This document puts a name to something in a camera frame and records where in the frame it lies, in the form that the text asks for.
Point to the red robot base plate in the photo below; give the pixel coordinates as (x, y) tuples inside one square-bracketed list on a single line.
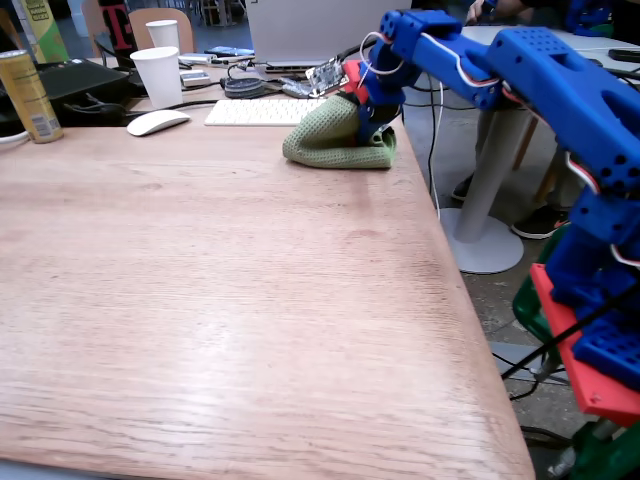
[(585, 390)]

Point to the large white paper cup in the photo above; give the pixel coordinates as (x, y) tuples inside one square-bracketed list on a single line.
[(160, 80)]

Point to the small white paper cup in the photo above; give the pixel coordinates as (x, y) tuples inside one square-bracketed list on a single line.
[(163, 34)]

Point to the black shoe orange mark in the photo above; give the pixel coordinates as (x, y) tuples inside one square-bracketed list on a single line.
[(540, 225)]

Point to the blue gripper body black motor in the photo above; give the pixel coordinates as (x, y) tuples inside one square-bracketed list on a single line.
[(374, 119)]

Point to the white keyboard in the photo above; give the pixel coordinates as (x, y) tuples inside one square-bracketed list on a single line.
[(260, 112)]

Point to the blue smartphone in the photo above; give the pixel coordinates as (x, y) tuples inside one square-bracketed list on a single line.
[(227, 50)]

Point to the green waffle cloth black hem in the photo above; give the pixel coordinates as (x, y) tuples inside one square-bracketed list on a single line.
[(325, 145)]

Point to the round white table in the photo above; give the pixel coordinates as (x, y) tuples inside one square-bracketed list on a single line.
[(480, 34)]

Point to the black bottle magenta logo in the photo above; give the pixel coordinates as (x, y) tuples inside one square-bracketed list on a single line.
[(117, 30)]

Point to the white computer mouse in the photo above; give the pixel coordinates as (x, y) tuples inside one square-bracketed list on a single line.
[(157, 121)]

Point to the yellow green carton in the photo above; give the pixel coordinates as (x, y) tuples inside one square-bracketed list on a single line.
[(42, 27)]

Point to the grey table pedestal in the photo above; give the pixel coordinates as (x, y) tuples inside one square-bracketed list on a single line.
[(480, 250)]

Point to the dark shoe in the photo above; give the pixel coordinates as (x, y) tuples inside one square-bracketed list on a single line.
[(464, 189)]

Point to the wooden chair back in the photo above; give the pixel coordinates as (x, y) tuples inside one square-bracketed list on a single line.
[(187, 30), (92, 25)]

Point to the silver laptop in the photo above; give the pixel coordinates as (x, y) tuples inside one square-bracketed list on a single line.
[(310, 30)]

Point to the blue printed robot arm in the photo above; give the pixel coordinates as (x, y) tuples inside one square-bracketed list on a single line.
[(550, 75)]

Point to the wooden stool leg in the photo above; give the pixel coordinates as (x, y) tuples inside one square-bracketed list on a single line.
[(525, 145)]

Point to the red camera mount with board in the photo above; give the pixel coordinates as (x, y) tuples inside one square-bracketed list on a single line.
[(327, 77)]

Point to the green clamp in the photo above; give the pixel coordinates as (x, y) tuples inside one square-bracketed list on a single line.
[(527, 310), (600, 455)]

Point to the silver foil wrapped item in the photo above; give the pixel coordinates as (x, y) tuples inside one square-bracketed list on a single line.
[(297, 89)]

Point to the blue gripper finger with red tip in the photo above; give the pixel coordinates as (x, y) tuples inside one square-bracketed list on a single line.
[(365, 127)]

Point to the black box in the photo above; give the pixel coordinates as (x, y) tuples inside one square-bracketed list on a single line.
[(82, 85)]

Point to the yellow drink can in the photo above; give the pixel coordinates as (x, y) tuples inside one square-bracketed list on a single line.
[(30, 95)]

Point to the small white box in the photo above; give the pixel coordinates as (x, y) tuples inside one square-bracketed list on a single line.
[(195, 78)]

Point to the grey trouser leg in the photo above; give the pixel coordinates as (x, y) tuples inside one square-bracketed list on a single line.
[(565, 185)]

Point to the bystander hand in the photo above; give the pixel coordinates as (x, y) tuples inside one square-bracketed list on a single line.
[(482, 12)]

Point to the black smartphone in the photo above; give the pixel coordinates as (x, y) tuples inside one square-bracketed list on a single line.
[(625, 55)]

